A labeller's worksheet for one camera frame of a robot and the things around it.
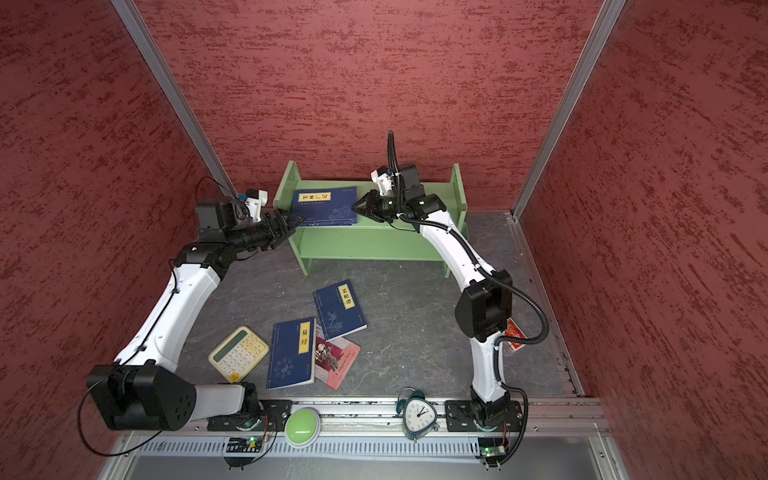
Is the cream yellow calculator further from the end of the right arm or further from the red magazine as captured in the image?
the end of the right arm

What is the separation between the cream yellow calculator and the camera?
0.81 metres

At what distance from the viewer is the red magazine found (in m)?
0.81

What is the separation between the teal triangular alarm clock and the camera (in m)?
0.71

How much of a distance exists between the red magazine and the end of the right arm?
40 centimetres
